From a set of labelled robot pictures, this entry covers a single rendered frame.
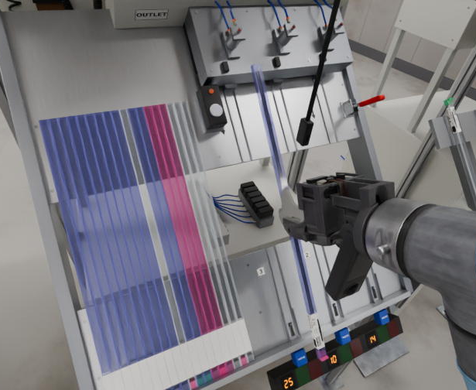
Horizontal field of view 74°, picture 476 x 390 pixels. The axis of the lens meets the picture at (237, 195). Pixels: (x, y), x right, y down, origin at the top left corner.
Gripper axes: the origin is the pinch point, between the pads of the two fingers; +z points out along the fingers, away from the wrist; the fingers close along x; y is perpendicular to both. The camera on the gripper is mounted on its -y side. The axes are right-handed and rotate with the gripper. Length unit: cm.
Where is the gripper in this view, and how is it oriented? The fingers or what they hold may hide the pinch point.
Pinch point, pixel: (289, 214)
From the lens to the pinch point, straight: 53.6
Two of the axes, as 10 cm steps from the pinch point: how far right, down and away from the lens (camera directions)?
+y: -1.6, -9.6, -2.1
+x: -9.1, 2.3, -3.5
